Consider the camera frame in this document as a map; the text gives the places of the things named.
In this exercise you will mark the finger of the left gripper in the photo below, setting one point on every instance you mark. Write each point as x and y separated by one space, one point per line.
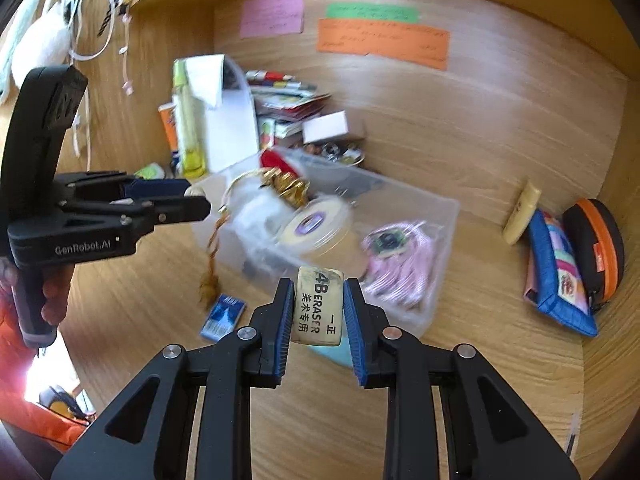
169 209
150 185

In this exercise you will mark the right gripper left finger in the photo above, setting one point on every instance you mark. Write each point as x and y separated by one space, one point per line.
189 410

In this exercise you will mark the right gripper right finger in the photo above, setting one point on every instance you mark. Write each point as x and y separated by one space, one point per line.
491 433

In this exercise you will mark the white satin drawstring pouch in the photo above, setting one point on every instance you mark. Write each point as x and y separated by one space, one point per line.
258 213

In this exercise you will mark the red velvet pouch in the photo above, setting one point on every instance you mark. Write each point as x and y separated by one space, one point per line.
271 159

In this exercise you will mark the gold ribbon bow charm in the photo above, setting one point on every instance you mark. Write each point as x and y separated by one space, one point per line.
289 187

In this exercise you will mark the white tape roll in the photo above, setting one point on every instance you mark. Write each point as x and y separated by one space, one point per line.
317 227

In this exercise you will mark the teal white capsule case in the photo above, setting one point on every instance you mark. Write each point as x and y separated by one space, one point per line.
339 355

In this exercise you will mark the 4B eraser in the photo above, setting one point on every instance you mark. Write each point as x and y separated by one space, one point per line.
318 308

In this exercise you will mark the small green square badge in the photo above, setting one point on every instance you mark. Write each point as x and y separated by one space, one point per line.
389 242

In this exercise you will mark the white fluffy object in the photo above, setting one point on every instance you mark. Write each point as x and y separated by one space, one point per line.
33 42

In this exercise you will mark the left hand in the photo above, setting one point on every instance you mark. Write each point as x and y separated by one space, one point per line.
56 289

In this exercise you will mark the orange cream tube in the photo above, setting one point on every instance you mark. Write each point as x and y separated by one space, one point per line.
167 116

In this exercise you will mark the white paper box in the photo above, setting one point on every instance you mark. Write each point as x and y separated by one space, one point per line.
231 130

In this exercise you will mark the yellow spray bottle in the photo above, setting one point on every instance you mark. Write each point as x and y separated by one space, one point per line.
191 153

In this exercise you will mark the blue card pack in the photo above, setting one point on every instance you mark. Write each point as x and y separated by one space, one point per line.
223 317

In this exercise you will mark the clear plastic storage bin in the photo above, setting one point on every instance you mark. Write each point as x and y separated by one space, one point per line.
374 201

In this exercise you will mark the white receipt paper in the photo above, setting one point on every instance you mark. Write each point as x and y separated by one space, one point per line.
206 78

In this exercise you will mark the stack of cards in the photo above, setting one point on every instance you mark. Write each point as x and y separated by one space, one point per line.
285 99

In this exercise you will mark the blue fabric pouch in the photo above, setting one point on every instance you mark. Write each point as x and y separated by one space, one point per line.
557 287

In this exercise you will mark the small white box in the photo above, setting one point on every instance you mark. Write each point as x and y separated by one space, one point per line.
344 125

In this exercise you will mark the trinket pile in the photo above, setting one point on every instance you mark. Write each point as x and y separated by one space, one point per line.
347 154

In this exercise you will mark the black orange round case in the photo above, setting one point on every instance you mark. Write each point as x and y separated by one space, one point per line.
598 249

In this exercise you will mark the pink sticky note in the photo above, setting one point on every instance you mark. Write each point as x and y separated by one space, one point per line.
268 18

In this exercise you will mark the green sticky note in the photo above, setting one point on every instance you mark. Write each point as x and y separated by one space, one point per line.
373 11

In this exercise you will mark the orange sticky note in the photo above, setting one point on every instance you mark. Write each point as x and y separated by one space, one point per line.
413 43

